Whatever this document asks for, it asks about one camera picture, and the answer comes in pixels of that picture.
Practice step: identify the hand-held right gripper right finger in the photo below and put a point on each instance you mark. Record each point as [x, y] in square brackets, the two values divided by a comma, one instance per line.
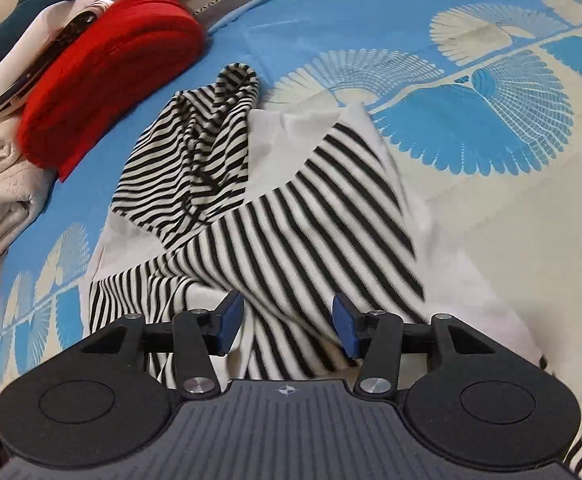
[348, 327]

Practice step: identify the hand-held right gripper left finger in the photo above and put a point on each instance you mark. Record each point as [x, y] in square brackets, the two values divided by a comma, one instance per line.
[231, 321]

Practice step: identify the black white striped shirt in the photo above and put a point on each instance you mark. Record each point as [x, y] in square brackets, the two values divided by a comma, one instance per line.
[291, 220]

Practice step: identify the red folded cloth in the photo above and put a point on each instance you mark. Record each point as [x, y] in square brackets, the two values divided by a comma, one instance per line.
[116, 80]

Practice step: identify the beige folded cloth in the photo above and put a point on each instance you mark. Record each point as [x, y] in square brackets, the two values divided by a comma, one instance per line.
[1, 185]

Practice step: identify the blue patterned bed sheet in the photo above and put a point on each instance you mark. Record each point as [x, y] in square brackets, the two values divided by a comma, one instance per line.
[351, 15]

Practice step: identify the white folded cloth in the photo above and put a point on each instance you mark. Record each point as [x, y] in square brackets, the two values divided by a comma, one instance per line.
[26, 60]

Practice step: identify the dark teal cloth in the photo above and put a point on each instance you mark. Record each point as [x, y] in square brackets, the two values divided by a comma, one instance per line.
[31, 15]

